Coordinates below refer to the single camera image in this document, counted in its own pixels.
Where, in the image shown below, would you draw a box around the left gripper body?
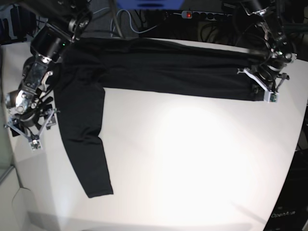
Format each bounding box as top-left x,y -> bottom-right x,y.
237,61 -> 290,103

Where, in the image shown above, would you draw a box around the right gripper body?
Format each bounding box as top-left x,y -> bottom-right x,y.
4,105 -> 60,151

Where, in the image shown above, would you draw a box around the dark long-sleeve T-shirt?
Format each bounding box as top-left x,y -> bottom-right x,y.
67,38 -> 254,198

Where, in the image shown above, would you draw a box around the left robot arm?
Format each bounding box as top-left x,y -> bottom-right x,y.
223,0 -> 296,103

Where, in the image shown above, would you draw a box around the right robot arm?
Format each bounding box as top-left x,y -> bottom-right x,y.
4,0 -> 119,157

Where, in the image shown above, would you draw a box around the white power strip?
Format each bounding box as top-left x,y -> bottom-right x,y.
180,11 -> 232,21

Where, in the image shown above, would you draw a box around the black OpenArm case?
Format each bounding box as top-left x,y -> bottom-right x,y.
264,149 -> 308,231

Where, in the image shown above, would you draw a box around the blue plastic box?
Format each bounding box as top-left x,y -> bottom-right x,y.
116,0 -> 184,10

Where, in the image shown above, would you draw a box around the light grey cable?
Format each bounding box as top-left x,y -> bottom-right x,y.
91,7 -> 169,37

